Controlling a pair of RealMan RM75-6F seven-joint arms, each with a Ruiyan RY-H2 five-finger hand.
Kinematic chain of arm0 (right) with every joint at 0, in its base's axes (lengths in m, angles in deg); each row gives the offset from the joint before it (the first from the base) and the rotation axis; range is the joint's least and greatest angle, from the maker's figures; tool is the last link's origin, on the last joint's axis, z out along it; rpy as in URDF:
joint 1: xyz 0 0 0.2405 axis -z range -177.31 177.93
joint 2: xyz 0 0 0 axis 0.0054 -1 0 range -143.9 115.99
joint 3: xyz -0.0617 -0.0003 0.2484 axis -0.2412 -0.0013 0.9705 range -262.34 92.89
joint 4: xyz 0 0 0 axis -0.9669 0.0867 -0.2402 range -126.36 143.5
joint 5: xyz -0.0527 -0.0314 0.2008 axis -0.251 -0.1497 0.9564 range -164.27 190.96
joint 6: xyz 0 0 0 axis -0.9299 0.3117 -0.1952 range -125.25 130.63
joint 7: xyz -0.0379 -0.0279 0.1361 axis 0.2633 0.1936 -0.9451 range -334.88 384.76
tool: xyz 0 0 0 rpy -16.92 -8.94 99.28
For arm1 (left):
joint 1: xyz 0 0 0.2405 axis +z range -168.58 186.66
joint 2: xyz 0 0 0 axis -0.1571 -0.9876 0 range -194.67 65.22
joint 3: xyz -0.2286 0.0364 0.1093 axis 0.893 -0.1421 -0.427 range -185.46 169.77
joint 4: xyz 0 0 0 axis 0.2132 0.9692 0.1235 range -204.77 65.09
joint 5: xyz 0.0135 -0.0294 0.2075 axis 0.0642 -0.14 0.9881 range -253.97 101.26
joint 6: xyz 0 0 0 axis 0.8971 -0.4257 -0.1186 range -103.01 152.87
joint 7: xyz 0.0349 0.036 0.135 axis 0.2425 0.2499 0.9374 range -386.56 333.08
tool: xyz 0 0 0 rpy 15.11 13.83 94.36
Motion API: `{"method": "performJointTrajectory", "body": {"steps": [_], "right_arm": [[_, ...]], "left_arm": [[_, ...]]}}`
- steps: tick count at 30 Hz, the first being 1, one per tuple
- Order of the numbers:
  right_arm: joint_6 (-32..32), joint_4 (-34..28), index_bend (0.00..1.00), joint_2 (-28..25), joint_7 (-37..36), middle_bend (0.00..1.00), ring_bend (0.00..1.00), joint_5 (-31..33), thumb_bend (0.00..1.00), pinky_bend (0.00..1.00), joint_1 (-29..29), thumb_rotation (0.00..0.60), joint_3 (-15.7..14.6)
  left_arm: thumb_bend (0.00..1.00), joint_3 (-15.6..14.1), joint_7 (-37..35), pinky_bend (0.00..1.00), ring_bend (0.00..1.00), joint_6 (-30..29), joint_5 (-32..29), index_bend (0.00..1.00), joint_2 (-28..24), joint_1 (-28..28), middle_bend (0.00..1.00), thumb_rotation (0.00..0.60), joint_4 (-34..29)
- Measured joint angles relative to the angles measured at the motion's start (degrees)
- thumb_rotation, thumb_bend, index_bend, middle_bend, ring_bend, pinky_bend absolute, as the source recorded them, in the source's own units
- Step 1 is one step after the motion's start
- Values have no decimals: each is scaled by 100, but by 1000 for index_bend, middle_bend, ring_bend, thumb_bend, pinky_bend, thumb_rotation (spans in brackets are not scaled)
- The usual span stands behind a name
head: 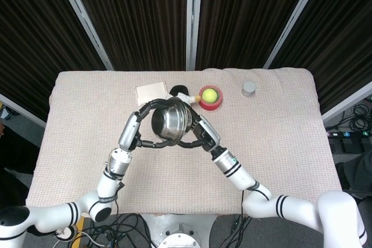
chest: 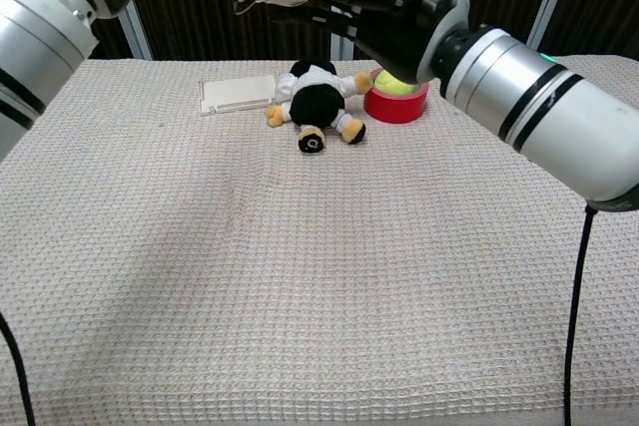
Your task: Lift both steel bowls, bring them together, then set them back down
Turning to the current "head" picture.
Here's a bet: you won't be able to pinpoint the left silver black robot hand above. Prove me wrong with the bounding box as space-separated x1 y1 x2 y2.
117 98 176 153

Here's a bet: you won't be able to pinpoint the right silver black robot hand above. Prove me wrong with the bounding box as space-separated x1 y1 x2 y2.
176 105 224 154

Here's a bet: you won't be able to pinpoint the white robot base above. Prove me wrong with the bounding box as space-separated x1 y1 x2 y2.
139 212 218 248

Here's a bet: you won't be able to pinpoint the beige cloth-covered table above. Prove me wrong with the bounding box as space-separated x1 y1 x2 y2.
25 67 344 217

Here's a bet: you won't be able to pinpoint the red tape roll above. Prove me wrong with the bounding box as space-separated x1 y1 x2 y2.
198 85 224 113

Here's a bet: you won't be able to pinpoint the yellow-green tennis ball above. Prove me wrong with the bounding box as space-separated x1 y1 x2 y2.
202 88 219 104

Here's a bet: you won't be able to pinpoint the white folded cloth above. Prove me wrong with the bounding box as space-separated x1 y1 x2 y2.
134 81 168 107

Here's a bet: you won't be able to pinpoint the black white plush toy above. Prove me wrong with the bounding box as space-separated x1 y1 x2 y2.
166 84 202 108

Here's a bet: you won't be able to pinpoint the grey cylindrical cup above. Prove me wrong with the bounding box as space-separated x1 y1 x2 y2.
241 81 257 98

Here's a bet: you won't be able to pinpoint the dark ribbed partition panel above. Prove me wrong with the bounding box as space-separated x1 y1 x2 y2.
195 0 317 71
0 0 108 121
66 0 189 71
269 0 372 115

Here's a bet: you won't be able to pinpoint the white black shoe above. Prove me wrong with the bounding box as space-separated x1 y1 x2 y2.
53 224 78 243

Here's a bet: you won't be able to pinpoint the black power strip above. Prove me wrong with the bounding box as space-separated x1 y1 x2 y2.
326 130 372 139

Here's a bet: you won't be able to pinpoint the dark grey chair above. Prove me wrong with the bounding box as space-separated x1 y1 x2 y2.
335 148 372 200

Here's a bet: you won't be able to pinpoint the black floor cable bundle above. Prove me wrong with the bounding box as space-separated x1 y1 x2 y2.
71 213 153 248

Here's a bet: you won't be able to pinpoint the aluminium partition post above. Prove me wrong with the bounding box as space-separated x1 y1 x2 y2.
321 87 372 124
185 0 204 71
52 0 115 71
0 93 47 129
262 0 328 70

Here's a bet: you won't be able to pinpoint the coiled black cables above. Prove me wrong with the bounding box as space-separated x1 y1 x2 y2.
327 101 372 132

